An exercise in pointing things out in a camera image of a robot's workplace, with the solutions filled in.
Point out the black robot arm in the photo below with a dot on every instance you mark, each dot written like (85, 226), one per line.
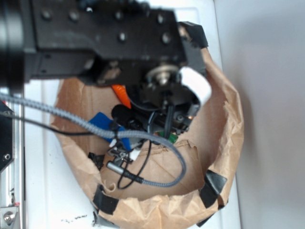
(105, 42)

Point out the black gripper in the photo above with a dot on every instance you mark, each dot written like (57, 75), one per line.
(176, 96)

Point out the black mounting plate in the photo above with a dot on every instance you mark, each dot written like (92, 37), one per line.
(7, 141)

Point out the aluminium frame rail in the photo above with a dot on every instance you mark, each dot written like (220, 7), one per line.
(12, 179)

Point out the orange toy carrot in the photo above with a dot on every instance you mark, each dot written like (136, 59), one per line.
(121, 94)

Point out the brown paper bag tray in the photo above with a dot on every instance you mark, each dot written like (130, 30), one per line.
(211, 149)

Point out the blue felt rectangle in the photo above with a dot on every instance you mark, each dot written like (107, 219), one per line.
(102, 121)

